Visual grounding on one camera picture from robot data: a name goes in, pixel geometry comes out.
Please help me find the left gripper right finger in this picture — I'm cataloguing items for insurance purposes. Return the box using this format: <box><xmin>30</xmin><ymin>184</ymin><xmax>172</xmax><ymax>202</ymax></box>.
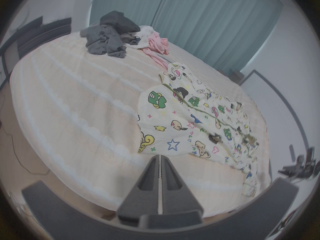
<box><xmin>160</xmin><ymin>155</ymin><xmax>204</xmax><ymax>224</ymax></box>

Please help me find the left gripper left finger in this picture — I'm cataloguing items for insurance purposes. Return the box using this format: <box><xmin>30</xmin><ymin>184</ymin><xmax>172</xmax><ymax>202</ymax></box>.
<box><xmin>117</xmin><ymin>155</ymin><xmax>160</xmax><ymax>229</ymax></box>

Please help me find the white printed pyjama top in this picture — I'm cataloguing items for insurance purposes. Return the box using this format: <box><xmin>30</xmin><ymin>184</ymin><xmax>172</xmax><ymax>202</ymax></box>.
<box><xmin>136</xmin><ymin>62</ymin><xmax>261</xmax><ymax>197</ymax></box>

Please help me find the pile of clothes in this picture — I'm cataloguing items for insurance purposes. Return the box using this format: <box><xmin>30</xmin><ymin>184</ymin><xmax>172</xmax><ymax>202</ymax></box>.
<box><xmin>79</xmin><ymin>10</ymin><xmax>171</xmax><ymax>71</ymax></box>

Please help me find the bed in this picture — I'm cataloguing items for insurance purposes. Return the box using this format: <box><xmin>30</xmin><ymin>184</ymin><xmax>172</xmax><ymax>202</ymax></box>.
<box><xmin>9</xmin><ymin>26</ymin><xmax>312</xmax><ymax>221</ymax></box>

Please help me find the blue-green curtain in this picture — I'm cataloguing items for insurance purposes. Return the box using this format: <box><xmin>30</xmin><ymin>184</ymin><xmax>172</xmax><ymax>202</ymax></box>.
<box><xmin>89</xmin><ymin>0</ymin><xmax>285</xmax><ymax>75</ymax></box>

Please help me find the black chest of drawers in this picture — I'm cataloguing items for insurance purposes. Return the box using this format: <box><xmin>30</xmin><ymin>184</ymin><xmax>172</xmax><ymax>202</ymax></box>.
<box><xmin>15</xmin><ymin>16</ymin><xmax>73</xmax><ymax>58</ymax></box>

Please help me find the black cable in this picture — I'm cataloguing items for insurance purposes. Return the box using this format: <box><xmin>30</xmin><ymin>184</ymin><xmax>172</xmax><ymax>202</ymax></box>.
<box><xmin>0</xmin><ymin>120</ymin><xmax>48</xmax><ymax>175</ymax></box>

